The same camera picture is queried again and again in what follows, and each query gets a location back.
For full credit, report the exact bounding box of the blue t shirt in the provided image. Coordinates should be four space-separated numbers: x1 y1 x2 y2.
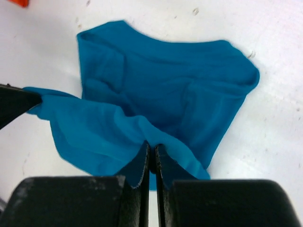
27 21 260 179

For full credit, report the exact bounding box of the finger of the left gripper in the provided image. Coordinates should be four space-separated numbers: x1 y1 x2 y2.
0 84 42 129

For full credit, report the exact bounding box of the orange folded t shirt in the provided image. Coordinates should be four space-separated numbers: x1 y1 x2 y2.
9 0 29 8

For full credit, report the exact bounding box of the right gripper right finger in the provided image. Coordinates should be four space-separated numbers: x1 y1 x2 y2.
155 145 301 227

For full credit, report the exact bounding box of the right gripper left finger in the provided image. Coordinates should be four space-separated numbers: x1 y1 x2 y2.
0 142 150 227

